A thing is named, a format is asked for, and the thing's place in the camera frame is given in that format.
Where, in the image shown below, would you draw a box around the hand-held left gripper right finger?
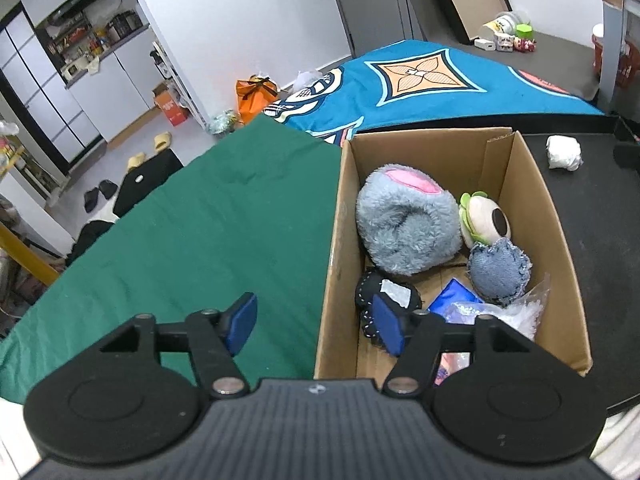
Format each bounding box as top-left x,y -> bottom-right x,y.
371,292 -> 538,401

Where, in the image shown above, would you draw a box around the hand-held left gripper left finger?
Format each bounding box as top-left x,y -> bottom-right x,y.
97,291 -> 259,401

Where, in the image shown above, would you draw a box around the black pouch with white stitching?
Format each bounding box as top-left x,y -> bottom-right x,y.
355,267 -> 422,356

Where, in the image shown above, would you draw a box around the blue packet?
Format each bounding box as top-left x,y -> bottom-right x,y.
427,278 -> 483,318

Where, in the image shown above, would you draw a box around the blue denim heart cushion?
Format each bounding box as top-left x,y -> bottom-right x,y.
467,237 -> 532,307

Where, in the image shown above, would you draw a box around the clear plastic bag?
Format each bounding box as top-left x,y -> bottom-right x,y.
445,272 -> 551,343

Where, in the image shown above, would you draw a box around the brown cardboard box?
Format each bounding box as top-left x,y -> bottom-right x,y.
314,127 -> 593,388

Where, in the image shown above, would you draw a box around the pink soft item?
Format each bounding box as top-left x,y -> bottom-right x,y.
435,352 -> 473,386

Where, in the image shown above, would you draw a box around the green cloth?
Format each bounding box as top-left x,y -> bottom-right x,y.
0,116 -> 346,406

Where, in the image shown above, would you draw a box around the grey and pink plush toy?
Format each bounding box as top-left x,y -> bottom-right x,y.
356,163 -> 463,276

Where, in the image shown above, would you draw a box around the white burger plush toy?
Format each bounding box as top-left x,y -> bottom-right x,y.
458,191 -> 512,248

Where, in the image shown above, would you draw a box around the black bag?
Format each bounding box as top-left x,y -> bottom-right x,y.
112,150 -> 185,218

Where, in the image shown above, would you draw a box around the black and white clothes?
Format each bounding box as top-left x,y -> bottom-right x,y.
65,212 -> 121,266

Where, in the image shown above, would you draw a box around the small greenish plastic bag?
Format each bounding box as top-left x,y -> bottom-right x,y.
207,110 -> 237,136

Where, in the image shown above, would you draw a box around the orange bag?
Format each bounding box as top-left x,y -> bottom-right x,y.
236,75 -> 279,125

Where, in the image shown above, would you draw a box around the orange cardboard box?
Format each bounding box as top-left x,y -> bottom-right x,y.
152,84 -> 191,127

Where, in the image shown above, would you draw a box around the blue printed blanket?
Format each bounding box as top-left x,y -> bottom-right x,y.
262,40 -> 603,146

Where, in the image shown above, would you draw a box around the white crumpled cloth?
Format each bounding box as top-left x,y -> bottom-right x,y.
545,135 -> 583,171

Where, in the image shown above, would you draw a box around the white plastic bag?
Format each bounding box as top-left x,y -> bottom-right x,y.
292,70 -> 323,92

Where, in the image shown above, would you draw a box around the white kitchen cabinet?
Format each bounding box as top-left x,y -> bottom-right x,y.
65,25 -> 173,143

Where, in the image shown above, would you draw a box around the dark framed sliding door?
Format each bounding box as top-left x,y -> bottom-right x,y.
0,2 -> 106,176

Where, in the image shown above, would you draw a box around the white bucket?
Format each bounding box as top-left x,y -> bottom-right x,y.
481,10 -> 521,36

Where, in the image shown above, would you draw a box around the shelf of kitchen supplies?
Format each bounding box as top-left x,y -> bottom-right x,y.
35,0 -> 151,76

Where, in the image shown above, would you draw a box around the red and white cup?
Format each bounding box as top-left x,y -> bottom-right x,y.
591,23 -> 606,78

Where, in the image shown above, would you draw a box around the yellow metal frame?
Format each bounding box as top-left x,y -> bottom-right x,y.
0,222 -> 61,286

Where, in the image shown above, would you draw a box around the white wire rack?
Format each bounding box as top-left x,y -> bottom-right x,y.
150,40 -> 206,128

